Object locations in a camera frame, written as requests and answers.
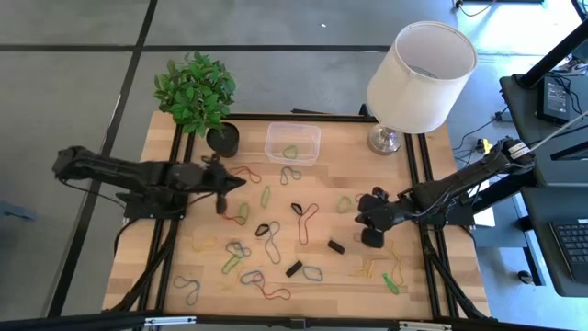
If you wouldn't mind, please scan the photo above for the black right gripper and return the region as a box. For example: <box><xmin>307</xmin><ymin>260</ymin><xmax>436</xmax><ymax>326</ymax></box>
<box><xmin>356</xmin><ymin>186</ymin><xmax>408</xmax><ymax>250</ymax></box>

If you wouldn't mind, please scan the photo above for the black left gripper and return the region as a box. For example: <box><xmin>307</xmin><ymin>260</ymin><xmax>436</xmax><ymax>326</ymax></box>
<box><xmin>183</xmin><ymin>154</ymin><xmax>248</xmax><ymax>214</ymax></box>

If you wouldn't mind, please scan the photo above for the blue rubber band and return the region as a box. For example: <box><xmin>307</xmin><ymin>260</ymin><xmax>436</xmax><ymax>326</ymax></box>
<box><xmin>239</xmin><ymin>269</ymin><xmax>266</xmax><ymax>285</ymax></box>
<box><xmin>225</xmin><ymin>241</ymin><xmax>252</xmax><ymax>259</ymax></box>
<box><xmin>301</xmin><ymin>265</ymin><xmax>324</xmax><ymax>282</ymax></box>

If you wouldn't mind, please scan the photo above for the long red rubber band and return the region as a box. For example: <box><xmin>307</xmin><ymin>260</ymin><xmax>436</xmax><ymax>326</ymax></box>
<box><xmin>297</xmin><ymin>202</ymin><xmax>320</xmax><ymax>246</ymax></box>
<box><xmin>254</xmin><ymin>274</ymin><xmax>292</xmax><ymax>302</ymax></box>

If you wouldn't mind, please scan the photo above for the long teal rubber band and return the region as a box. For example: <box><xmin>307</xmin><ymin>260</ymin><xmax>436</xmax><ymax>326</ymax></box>
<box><xmin>264</xmin><ymin>221</ymin><xmax>282</xmax><ymax>266</ymax></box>

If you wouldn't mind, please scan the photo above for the long yellow rubber band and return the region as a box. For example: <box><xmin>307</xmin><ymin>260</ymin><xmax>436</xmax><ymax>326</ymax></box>
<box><xmin>389</xmin><ymin>241</ymin><xmax>405</xmax><ymax>287</ymax></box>

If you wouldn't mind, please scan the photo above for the clear plastic bin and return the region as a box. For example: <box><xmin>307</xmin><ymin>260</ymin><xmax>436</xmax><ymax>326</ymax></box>
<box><xmin>264</xmin><ymin>120</ymin><xmax>322</xmax><ymax>167</ymax></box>

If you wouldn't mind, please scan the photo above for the green plant in black pot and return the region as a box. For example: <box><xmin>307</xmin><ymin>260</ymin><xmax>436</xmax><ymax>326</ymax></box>
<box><xmin>153</xmin><ymin>50</ymin><xmax>241</xmax><ymax>159</ymax></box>

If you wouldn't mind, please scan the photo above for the white shade silver table lamp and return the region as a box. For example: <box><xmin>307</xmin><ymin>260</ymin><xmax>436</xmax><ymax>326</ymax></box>
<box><xmin>366</xmin><ymin>20</ymin><xmax>479</xmax><ymax>156</ymax></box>

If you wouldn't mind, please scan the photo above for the black side desk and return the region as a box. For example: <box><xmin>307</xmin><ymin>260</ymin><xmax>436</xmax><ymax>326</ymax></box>
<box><xmin>499</xmin><ymin>73</ymin><xmax>588</xmax><ymax>185</ymax></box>
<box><xmin>521</xmin><ymin>186</ymin><xmax>588</xmax><ymax>298</ymax></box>

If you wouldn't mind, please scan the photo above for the black keyboard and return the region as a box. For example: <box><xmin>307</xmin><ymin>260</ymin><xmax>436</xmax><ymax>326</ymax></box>
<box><xmin>549</xmin><ymin>219</ymin><xmax>588</xmax><ymax>284</ymax></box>

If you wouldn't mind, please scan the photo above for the white rod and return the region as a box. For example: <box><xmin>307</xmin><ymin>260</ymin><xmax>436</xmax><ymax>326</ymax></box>
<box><xmin>527</xmin><ymin>109</ymin><xmax>588</xmax><ymax>151</ymax></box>

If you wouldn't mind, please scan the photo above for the black electronics box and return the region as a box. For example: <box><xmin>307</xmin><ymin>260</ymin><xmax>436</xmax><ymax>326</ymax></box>
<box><xmin>537</xmin><ymin>75</ymin><xmax>573</xmax><ymax>125</ymax></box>

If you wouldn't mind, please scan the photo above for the blue floor object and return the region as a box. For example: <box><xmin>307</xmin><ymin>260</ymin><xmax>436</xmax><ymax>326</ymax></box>
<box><xmin>0</xmin><ymin>200</ymin><xmax>37</xmax><ymax>222</ymax></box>

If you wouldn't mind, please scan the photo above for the black overhead beam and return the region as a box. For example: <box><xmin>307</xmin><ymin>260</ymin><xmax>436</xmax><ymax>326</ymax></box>
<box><xmin>516</xmin><ymin>20</ymin><xmax>588</xmax><ymax>91</ymax></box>

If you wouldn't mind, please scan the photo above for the black aluminium frame rail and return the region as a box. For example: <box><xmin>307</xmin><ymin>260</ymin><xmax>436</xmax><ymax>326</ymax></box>
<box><xmin>155</xmin><ymin>131</ymin><xmax>195</xmax><ymax>314</ymax></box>
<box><xmin>416</xmin><ymin>131</ymin><xmax>459</xmax><ymax>319</ymax></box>
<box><xmin>224</xmin><ymin>111</ymin><xmax>380</xmax><ymax>123</ymax></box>
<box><xmin>137</xmin><ymin>123</ymin><xmax>183</xmax><ymax>314</ymax></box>
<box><xmin>0</xmin><ymin>311</ymin><xmax>588</xmax><ymax>331</ymax></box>
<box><xmin>403</xmin><ymin>131</ymin><xmax>443</xmax><ymax>319</ymax></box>

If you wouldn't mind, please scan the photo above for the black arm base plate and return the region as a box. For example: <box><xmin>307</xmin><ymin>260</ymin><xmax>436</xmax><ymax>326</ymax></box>
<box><xmin>117</xmin><ymin>188</ymin><xmax>187</xmax><ymax>221</ymax></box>
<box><xmin>415</xmin><ymin>201</ymin><xmax>477</xmax><ymax>230</ymax></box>

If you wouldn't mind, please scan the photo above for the black diagonal frame brace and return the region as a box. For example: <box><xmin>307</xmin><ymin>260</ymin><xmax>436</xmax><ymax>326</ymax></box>
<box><xmin>109</xmin><ymin>220</ymin><xmax>180</xmax><ymax>314</ymax></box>
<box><xmin>422</xmin><ymin>232</ymin><xmax>491</xmax><ymax>319</ymax></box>

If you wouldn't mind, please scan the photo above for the silver metal bracket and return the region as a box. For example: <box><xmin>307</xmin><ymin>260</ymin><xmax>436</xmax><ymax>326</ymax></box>
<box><xmin>398</xmin><ymin>321</ymin><xmax>454</xmax><ymax>331</ymax></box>
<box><xmin>144</xmin><ymin>315</ymin><xmax>198</xmax><ymax>326</ymax></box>

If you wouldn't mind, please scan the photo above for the black floor cable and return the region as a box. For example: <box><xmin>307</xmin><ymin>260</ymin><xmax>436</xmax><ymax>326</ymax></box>
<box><xmin>454</xmin><ymin>0</ymin><xmax>500</xmax><ymax>18</ymax></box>
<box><xmin>452</xmin><ymin>106</ymin><xmax>511</xmax><ymax>169</ymax></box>

